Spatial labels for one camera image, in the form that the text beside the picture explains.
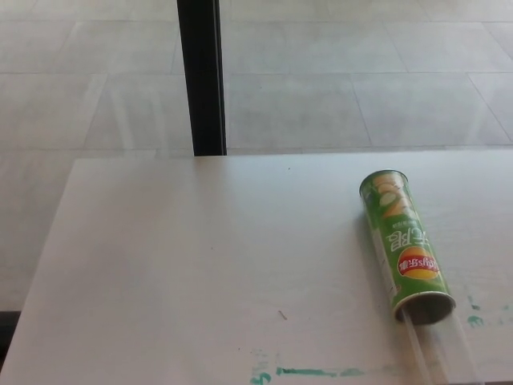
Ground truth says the black vertical window frame post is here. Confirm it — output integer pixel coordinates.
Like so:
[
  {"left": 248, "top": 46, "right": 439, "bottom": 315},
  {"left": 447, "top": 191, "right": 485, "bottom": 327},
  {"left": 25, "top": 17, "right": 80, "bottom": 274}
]
[{"left": 176, "top": 0, "right": 228, "bottom": 157}]

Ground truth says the green Lay's chips can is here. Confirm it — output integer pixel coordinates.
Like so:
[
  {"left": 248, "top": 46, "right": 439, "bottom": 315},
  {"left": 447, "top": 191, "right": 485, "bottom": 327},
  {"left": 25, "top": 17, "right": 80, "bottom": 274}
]
[{"left": 358, "top": 168, "right": 457, "bottom": 326}]

